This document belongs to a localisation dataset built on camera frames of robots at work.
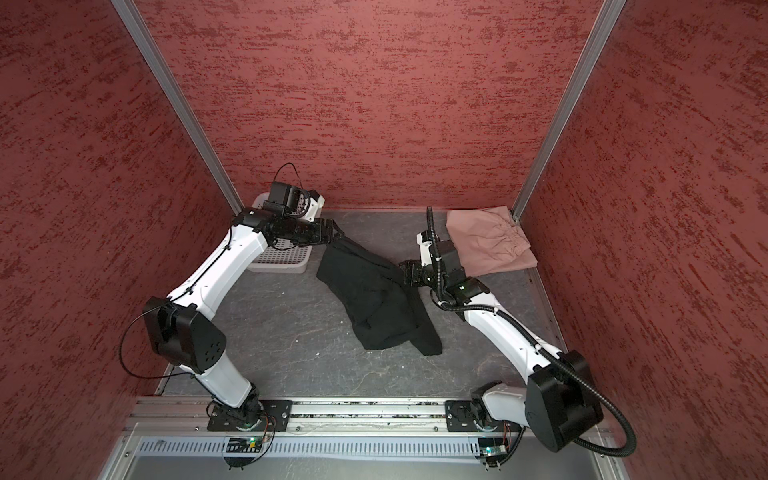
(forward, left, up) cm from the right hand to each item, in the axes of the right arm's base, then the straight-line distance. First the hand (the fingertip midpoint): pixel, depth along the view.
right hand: (405, 271), depth 83 cm
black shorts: (-5, +8, -8) cm, 12 cm away
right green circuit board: (-40, -19, -18) cm, 48 cm away
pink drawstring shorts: (+21, -32, -13) cm, 40 cm away
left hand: (+7, +21, +6) cm, 23 cm away
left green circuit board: (-38, +41, -17) cm, 59 cm away
